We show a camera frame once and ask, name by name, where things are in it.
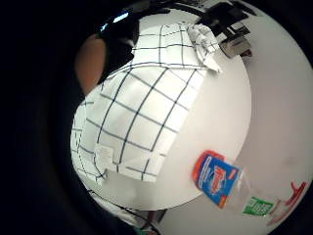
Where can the white checked cloth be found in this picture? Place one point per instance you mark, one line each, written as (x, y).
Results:
(140, 107)

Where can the grey box device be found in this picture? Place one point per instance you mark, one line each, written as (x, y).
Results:
(235, 45)

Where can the clear plastic bottle, blue label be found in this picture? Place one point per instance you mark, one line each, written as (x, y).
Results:
(225, 182)

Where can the black stand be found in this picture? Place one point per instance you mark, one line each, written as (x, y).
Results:
(225, 14)

